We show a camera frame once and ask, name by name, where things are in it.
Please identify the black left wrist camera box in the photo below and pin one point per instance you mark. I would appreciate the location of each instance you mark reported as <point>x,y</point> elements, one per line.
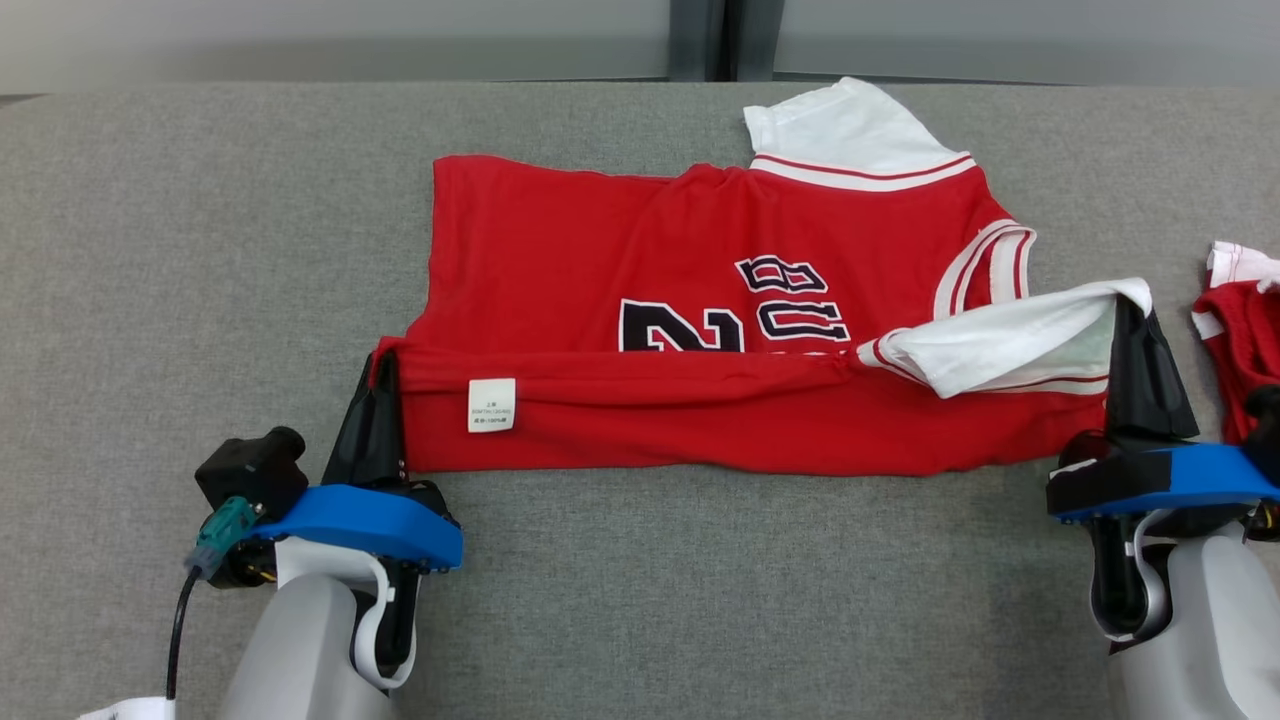
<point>250,470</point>

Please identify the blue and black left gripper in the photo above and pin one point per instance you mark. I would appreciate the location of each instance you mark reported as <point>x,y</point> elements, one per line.
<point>370,520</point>

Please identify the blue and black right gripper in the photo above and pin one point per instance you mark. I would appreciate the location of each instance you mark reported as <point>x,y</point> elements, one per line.
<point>1180,480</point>

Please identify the red shorts with white trim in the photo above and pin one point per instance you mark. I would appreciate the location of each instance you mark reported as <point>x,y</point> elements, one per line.
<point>1245,340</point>

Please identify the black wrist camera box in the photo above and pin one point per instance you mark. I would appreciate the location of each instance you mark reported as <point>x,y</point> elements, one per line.
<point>1268,420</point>
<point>250,470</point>

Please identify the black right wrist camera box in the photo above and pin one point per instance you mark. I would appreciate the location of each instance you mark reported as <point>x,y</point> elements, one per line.
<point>1268,420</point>

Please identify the grey metal wall post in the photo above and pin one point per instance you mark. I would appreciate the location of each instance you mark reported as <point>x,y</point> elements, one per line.
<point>700,40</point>

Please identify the red jersey with white sleeves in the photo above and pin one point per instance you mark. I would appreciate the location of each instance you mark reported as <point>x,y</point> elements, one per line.
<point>650,250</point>

